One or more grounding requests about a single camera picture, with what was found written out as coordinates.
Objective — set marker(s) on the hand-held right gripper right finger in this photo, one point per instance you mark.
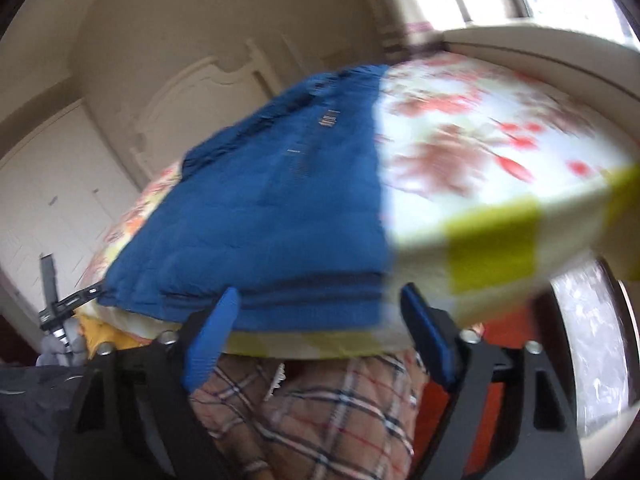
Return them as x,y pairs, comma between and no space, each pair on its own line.
430,345

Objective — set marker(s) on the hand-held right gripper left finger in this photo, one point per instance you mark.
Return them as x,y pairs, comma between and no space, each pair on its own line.
210,345

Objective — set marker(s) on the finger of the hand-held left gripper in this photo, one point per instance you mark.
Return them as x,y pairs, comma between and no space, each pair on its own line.
49,280
70,305

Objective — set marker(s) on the blue quilted jacket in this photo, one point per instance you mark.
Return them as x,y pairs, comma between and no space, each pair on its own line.
275,210

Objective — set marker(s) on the person's left hand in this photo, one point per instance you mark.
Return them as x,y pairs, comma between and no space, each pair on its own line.
75,347

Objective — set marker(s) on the white wardrobe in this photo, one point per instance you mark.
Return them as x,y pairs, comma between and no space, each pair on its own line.
60,185

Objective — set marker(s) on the person's plaid pants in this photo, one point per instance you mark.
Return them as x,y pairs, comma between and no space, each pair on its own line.
325,420

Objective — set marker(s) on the floral bed sheet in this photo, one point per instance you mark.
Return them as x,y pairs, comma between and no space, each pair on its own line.
475,135

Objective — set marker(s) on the white wooden headboard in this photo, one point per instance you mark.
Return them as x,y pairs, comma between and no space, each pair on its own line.
200,105

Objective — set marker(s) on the printed curtain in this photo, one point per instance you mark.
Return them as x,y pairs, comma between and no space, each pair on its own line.
410,37

